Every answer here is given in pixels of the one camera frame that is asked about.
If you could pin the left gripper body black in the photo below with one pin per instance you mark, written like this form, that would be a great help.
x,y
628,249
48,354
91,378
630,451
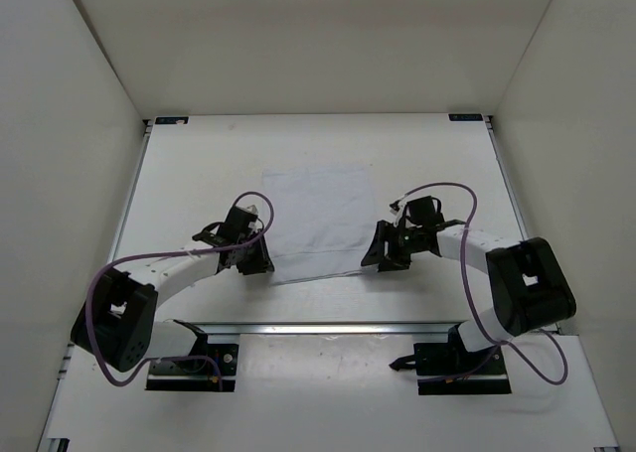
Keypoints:
x,y
251,248

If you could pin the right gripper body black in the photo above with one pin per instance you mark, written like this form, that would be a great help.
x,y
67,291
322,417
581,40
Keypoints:
x,y
408,239

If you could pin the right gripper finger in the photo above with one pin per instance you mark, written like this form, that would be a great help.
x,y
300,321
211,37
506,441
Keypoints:
x,y
378,252
397,262

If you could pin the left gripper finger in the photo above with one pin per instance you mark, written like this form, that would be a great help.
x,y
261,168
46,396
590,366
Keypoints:
x,y
249,265
264,262

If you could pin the white skirt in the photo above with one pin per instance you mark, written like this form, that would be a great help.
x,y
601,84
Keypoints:
x,y
324,221

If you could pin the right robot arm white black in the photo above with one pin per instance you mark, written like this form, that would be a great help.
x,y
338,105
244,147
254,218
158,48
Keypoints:
x,y
528,288

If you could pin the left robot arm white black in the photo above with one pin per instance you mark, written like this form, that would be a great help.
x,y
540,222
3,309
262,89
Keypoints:
x,y
123,302

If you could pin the left blue label sticker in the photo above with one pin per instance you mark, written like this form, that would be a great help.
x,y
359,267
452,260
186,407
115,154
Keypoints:
x,y
171,120

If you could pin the blue label sticker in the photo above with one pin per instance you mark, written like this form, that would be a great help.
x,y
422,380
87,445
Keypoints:
x,y
465,117
171,120

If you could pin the right blue label sticker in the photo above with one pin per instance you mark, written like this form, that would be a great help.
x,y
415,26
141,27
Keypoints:
x,y
465,117

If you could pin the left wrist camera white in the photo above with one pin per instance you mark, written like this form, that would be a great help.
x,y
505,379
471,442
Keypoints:
x,y
252,209

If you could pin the aluminium rail front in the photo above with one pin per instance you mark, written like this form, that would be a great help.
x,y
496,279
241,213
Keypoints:
x,y
325,329

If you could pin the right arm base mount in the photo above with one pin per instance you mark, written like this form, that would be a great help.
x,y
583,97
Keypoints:
x,y
449,369

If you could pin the aluminium frame left edge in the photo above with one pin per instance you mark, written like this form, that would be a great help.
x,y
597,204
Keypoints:
x,y
46,443

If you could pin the aluminium frame edge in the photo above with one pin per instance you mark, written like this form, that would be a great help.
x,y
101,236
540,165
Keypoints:
x,y
583,415
46,443

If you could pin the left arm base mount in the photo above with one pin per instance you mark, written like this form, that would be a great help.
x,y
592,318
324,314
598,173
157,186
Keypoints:
x,y
186,358

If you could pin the aluminium frame right edge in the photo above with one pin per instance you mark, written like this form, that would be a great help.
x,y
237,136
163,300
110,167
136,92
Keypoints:
x,y
583,415

